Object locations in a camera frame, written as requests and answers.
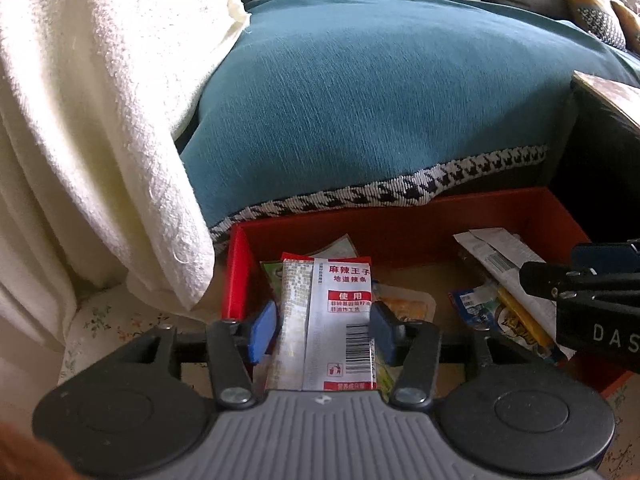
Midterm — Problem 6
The brown silver meat snack packet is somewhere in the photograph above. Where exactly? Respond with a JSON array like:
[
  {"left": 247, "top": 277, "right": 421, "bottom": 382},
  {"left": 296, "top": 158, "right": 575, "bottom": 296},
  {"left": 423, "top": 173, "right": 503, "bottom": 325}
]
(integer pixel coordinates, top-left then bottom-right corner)
[{"left": 454, "top": 228, "right": 558, "bottom": 341}]

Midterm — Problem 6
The blue sausage packet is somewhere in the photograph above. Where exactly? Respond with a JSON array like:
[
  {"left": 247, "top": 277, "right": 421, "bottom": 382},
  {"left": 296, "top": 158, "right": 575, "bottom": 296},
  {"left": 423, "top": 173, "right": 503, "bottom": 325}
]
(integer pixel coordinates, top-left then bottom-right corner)
[{"left": 448, "top": 282, "right": 506, "bottom": 331}]

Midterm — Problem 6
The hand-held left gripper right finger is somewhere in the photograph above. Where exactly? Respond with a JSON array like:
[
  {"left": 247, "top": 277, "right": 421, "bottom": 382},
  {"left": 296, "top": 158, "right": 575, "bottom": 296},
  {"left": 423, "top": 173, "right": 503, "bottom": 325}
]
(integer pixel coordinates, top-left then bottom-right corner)
[{"left": 372, "top": 301, "right": 536, "bottom": 408}]

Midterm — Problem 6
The patterned yellow pillow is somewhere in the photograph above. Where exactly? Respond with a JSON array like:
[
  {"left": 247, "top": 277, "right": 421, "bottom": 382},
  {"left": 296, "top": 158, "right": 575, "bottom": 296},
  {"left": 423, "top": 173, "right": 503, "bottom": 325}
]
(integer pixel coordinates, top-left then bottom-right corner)
[
  {"left": 610, "top": 0, "right": 640, "bottom": 53},
  {"left": 550, "top": 0, "right": 628, "bottom": 51}
]

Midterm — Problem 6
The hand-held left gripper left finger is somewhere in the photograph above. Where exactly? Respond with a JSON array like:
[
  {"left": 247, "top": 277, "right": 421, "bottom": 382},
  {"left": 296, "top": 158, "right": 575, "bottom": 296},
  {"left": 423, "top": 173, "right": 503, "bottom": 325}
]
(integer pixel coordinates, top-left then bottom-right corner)
[{"left": 112, "top": 300, "right": 279, "bottom": 408}]

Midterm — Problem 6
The cream white blanket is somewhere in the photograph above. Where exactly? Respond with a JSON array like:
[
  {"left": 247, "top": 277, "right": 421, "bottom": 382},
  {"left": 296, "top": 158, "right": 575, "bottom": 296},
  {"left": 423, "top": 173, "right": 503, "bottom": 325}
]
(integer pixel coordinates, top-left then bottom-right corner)
[{"left": 0, "top": 0, "right": 251, "bottom": 351}]

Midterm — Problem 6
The yellow orange snack packet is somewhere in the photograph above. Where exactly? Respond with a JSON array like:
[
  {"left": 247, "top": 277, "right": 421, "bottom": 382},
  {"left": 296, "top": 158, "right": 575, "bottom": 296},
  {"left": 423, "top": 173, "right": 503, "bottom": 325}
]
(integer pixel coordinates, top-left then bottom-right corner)
[{"left": 372, "top": 282, "right": 436, "bottom": 326}]

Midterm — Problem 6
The red white strip snack packet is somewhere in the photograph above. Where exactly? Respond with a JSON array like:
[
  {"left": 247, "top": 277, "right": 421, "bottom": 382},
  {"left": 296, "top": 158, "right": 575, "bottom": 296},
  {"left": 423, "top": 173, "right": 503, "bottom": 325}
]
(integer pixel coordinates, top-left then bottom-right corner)
[{"left": 265, "top": 252, "right": 378, "bottom": 392}]

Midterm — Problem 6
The green yellow stick snack packet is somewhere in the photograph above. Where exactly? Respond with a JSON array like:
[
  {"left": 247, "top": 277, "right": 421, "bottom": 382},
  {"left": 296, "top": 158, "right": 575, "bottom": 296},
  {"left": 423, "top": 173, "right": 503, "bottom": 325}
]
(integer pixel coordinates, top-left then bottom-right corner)
[{"left": 259, "top": 259, "right": 401, "bottom": 386}]

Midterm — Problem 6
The red cardboard box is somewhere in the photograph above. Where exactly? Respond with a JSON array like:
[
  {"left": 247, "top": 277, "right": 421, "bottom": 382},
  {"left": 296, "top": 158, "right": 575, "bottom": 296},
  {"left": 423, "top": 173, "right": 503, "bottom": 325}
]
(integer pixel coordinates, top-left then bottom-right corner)
[{"left": 222, "top": 186, "right": 631, "bottom": 401}]

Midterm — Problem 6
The black curved table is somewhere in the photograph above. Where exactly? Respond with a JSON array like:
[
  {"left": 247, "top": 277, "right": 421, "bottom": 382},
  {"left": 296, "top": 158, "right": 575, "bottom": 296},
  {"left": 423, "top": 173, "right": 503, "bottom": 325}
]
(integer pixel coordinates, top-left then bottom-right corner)
[{"left": 547, "top": 70, "right": 640, "bottom": 261}]

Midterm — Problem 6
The red yellow gummy packet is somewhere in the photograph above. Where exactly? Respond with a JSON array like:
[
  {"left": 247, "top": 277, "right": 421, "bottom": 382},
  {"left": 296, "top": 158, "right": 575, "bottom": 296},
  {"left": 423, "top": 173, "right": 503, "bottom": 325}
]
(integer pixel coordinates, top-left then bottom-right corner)
[{"left": 492, "top": 285, "right": 568, "bottom": 363}]

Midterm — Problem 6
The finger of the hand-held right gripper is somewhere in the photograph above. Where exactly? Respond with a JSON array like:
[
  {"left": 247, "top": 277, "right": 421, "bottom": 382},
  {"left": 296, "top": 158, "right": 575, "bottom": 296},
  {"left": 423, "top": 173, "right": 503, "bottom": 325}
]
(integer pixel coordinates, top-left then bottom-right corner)
[
  {"left": 519, "top": 260, "right": 640, "bottom": 304},
  {"left": 571, "top": 241, "right": 640, "bottom": 273}
]

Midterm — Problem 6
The plain white snack packet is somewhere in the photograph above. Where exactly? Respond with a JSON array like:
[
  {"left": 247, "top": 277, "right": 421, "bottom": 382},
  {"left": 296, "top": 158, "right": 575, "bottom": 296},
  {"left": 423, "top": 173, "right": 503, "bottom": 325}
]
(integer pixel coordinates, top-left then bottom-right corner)
[{"left": 310, "top": 233, "right": 359, "bottom": 262}]

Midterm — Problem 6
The blue sofa cushion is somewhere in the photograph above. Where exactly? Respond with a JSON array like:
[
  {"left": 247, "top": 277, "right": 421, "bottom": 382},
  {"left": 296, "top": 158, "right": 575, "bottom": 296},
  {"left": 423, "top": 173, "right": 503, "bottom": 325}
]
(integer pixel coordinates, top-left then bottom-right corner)
[{"left": 175, "top": 0, "right": 640, "bottom": 246}]

